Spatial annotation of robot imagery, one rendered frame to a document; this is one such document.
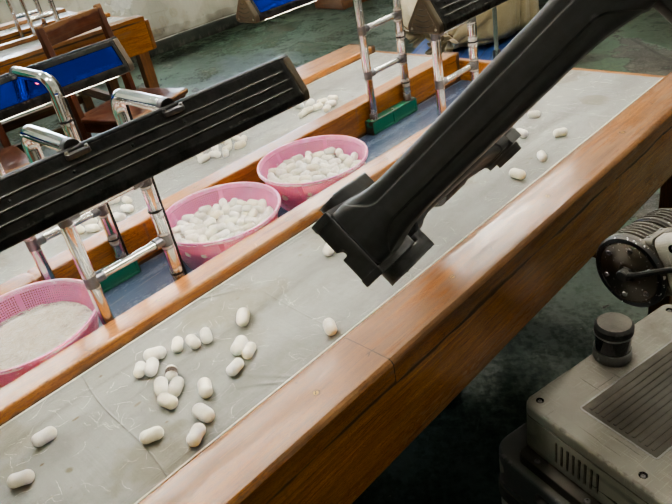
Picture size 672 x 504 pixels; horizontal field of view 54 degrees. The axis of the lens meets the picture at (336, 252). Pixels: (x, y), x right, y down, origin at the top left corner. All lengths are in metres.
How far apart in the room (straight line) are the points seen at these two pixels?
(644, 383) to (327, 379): 0.63
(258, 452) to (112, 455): 0.22
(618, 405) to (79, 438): 0.88
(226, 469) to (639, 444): 0.69
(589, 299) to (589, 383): 1.00
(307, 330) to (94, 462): 0.36
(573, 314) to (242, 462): 1.55
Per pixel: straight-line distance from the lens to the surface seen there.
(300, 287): 1.16
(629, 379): 1.33
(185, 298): 1.19
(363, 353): 0.95
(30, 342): 1.28
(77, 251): 1.13
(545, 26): 0.53
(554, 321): 2.20
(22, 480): 1.00
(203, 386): 0.98
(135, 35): 3.95
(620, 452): 1.21
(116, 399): 1.06
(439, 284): 1.06
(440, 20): 1.35
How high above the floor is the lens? 1.38
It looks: 31 degrees down
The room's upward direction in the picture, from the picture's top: 11 degrees counter-clockwise
